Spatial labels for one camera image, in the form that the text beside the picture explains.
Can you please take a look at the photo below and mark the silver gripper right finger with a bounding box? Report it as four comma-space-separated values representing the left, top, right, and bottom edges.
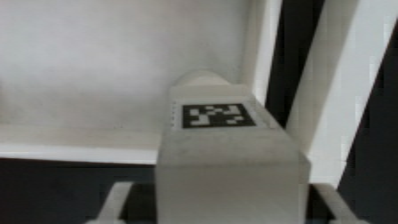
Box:
305, 183, 369, 224

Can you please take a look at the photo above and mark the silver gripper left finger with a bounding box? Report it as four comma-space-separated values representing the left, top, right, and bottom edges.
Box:
94, 181, 159, 224

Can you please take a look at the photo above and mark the white table leg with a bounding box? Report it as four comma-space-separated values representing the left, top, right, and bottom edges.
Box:
154, 70, 310, 224

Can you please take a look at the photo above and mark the white square tabletop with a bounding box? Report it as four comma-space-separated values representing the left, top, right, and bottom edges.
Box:
0, 0, 282, 164

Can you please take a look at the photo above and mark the white right fence wall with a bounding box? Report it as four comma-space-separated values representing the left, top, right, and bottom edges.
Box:
286, 0, 398, 185

